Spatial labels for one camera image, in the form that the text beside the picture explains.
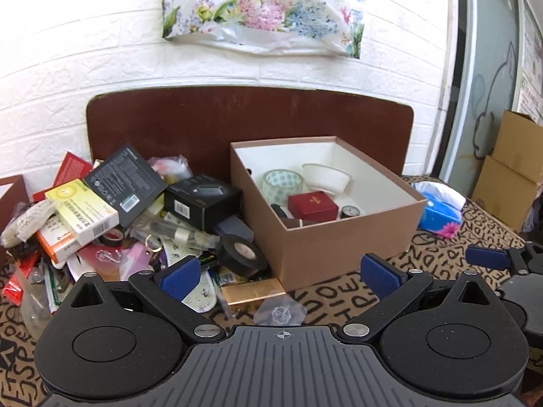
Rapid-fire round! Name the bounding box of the clear adhesive hook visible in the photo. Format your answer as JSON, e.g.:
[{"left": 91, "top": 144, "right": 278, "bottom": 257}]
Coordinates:
[
  {"left": 253, "top": 292, "right": 307, "bottom": 326},
  {"left": 77, "top": 246, "right": 129, "bottom": 281}
]

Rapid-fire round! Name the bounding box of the flat red box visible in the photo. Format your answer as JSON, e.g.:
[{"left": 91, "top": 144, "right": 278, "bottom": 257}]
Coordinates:
[{"left": 32, "top": 151, "right": 95, "bottom": 202}]

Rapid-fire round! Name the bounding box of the frosted glass door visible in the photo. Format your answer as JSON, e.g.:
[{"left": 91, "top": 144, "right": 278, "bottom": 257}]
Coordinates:
[{"left": 439, "top": 0, "right": 543, "bottom": 183}]

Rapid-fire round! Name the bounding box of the floral plastic bag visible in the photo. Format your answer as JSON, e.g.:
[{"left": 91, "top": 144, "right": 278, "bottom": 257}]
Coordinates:
[{"left": 161, "top": 0, "right": 371, "bottom": 58}]

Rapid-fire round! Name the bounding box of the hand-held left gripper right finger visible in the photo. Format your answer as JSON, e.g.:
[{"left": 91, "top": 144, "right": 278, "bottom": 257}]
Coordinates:
[{"left": 339, "top": 252, "right": 505, "bottom": 343}]

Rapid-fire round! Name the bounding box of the small black tape roll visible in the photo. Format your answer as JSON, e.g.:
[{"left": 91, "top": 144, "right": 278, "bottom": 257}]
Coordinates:
[{"left": 99, "top": 228, "right": 126, "bottom": 249}]

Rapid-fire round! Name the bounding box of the white paper bowl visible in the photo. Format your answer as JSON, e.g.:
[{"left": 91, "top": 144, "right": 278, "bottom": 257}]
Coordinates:
[{"left": 301, "top": 163, "right": 353, "bottom": 196}]

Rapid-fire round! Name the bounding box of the brown wooden board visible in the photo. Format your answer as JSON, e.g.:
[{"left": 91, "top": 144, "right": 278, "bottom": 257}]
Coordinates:
[{"left": 86, "top": 86, "right": 415, "bottom": 179}]

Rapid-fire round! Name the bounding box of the floral white insole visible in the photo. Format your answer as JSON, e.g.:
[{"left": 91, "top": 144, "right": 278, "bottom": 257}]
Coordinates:
[{"left": 163, "top": 212, "right": 220, "bottom": 314}]

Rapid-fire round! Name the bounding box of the black product box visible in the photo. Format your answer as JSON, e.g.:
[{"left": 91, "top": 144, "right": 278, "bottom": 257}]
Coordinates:
[{"left": 163, "top": 173, "right": 244, "bottom": 230}]

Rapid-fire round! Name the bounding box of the clear tape roll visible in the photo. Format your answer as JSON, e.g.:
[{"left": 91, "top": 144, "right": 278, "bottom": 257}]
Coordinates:
[{"left": 262, "top": 170, "right": 304, "bottom": 205}]

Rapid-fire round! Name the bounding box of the small plain cardboard carton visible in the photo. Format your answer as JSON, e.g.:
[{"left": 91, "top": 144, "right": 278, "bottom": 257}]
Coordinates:
[{"left": 491, "top": 110, "right": 543, "bottom": 167}]

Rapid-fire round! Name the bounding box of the brown cardboard box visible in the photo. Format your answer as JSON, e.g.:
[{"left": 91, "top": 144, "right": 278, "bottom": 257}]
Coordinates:
[{"left": 230, "top": 136, "right": 427, "bottom": 291}]

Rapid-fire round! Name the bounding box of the black electrical tape roll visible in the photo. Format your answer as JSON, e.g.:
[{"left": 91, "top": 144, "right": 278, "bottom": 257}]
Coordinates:
[{"left": 218, "top": 233, "right": 270, "bottom": 274}]

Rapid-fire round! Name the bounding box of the bag of white beads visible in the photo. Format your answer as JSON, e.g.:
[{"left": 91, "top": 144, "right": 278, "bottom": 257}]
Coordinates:
[{"left": 0, "top": 200, "right": 58, "bottom": 247}]

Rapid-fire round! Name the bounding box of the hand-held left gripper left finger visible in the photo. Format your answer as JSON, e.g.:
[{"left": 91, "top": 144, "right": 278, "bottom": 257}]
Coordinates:
[{"left": 70, "top": 256, "right": 227, "bottom": 343}]

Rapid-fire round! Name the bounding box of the small red box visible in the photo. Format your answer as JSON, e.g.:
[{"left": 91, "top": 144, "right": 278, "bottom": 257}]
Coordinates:
[{"left": 287, "top": 192, "right": 339, "bottom": 224}]

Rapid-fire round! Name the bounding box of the large plain cardboard carton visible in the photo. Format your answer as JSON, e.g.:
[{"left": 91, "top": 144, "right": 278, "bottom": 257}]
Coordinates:
[{"left": 471, "top": 155, "right": 540, "bottom": 232}]

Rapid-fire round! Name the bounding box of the letter-print tablecloth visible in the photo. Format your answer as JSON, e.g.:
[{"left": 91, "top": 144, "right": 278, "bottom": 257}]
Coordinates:
[{"left": 0, "top": 197, "right": 543, "bottom": 407}]

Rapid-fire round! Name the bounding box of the blue tissue pack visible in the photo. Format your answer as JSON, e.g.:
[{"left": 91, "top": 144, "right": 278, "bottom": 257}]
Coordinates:
[{"left": 413, "top": 181, "right": 467, "bottom": 238}]

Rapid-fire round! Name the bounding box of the yellow white medicine box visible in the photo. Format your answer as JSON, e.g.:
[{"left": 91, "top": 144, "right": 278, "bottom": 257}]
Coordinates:
[{"left": 44, "top": 179, "right": 120, "bottom": 247}]

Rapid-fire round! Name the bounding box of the large black labelled box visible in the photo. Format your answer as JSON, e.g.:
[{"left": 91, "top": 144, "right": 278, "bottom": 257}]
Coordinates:
[{"left": 82, "top": 143, "right": 169, "bottom": 228}]

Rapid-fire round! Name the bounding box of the clear bag with pink items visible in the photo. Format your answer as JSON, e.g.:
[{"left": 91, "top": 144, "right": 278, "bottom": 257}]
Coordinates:
[{"left": 148, "top": 155, "right": 194, "bottom": 183}]

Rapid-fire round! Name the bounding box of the small grey box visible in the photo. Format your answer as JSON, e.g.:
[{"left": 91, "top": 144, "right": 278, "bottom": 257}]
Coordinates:
[{"left": 214, "top": 216, "right": 256, "bottom": 243}]

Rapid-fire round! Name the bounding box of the red packet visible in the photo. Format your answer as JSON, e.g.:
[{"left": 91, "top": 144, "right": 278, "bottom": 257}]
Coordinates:
[{"left": 2, "top": 269, "right": 27, "bottom": 307}]

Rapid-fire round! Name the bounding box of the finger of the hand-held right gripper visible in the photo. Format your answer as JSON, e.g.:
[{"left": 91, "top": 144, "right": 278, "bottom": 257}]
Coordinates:
[{"left": 465, "top": 241, "right": 543, "bottom": 277}]

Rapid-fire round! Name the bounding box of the copper coloured card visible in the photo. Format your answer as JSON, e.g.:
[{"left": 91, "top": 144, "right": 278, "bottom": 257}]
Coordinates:
[{"left": 220, "top": 278, "right": 286, "bottom": 306}]

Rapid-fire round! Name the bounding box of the orange white medicine box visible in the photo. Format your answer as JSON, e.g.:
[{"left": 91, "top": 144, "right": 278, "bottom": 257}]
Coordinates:
[{"left": 36, "top": 216, "right": 82, "bottom": 264}]

